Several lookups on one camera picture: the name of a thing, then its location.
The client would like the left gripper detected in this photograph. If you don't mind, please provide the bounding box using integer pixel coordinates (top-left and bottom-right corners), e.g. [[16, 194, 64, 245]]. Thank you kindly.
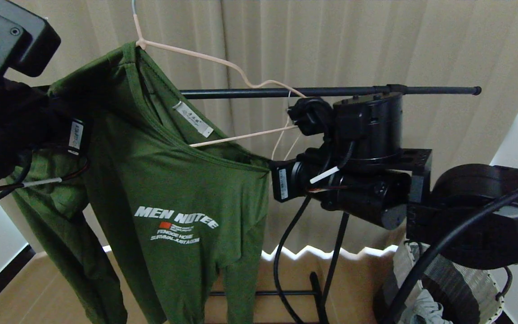
[[0, 80, 90, 168]]

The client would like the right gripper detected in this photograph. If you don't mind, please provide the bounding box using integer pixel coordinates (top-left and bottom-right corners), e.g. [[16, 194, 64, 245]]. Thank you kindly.
[[270, 153, 412, 231]]

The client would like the pink clothes hanger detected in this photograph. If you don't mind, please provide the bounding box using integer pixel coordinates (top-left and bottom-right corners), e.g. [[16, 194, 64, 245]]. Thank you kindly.
[[132, 0, 308, 148], [270, 90, 302, 162]]

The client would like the green long-sleeved shirt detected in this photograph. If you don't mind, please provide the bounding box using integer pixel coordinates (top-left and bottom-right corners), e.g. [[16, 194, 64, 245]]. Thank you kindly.
[[7, 41, 272, 324]]

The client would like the white laundry basket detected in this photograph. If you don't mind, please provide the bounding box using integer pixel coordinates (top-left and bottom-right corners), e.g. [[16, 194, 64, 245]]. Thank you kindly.
[[374, 241, 514, 324]]

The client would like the black clothes rack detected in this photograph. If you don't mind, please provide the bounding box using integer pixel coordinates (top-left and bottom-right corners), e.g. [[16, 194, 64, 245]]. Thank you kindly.
[[180, 84, 482, 324]]

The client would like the pale grey garment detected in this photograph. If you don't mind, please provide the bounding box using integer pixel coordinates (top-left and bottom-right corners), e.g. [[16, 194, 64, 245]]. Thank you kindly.
[[398, 289, 453, 324]]

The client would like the beige curtain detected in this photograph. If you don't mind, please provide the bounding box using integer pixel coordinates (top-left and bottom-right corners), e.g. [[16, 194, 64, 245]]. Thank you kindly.
[[0, 0, 518, 259]]

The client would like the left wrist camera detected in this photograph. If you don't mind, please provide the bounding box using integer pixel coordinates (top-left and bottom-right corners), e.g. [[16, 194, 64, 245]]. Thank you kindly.
[[0, 0, 62, 78]]

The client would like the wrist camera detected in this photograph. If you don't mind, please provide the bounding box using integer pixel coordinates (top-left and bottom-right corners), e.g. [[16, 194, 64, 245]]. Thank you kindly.
[[287, 97, 338, 153], [0, 0, 62, 78]]

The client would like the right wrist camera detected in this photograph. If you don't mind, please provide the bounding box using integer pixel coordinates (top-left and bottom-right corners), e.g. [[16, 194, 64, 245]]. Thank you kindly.
[[287, 97, 338, 153]]

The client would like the black cable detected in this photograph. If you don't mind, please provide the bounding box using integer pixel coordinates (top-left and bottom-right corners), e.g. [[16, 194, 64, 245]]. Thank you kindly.
[[273, 178, 518, 324]]

